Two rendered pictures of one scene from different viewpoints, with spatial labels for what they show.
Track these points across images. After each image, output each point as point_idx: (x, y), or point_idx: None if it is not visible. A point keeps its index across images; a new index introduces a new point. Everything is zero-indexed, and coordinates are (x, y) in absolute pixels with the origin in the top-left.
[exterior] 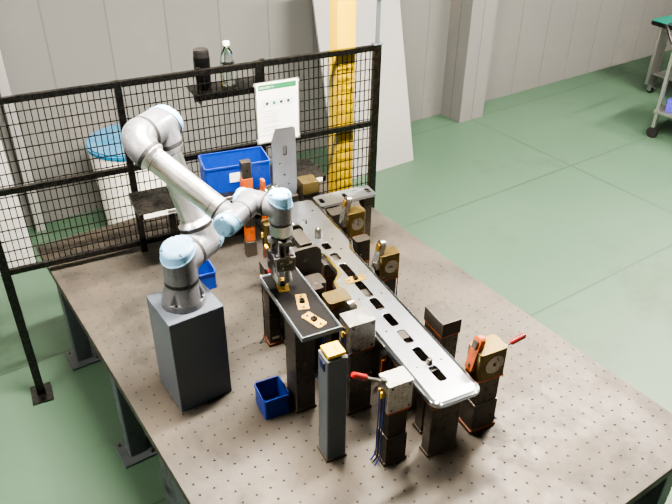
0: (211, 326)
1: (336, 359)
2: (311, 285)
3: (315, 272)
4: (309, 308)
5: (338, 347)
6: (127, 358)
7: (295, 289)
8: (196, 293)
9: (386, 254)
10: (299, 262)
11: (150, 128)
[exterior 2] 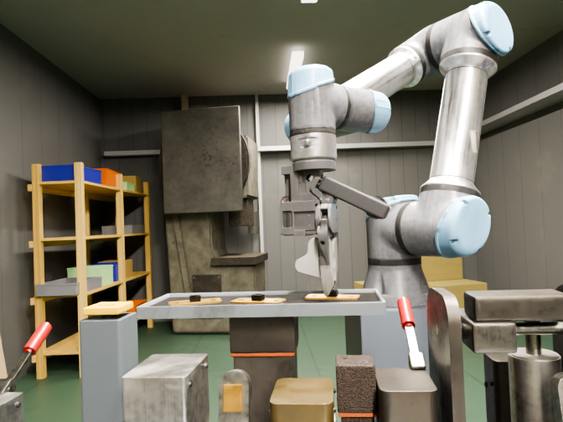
0: (357, 340)
1: (92, 316)
2: (357, 357)
3: (446, 393)
4: (230, 302)
5: (101, 306)
6: None
7: (304, 301)
8: (370, 278)
9: None
10: (433, 326)
11: (423, 31)
